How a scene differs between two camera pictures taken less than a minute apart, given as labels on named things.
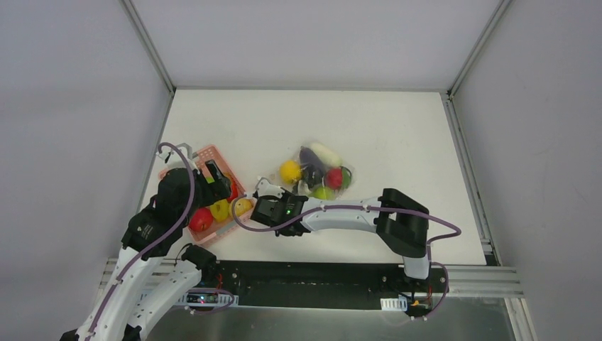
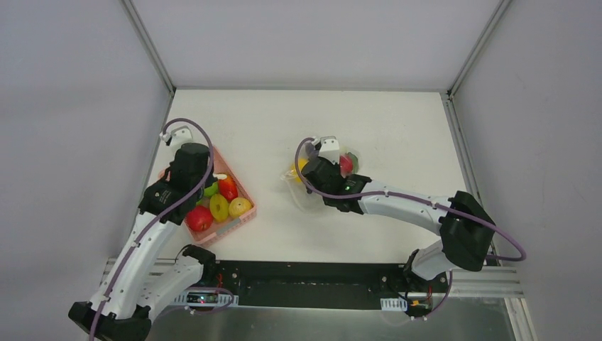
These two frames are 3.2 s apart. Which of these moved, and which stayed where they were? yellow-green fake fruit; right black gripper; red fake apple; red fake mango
Moved: right black gripper
Stayed: yellow-green fake fruit; red fake mango; red fake apple
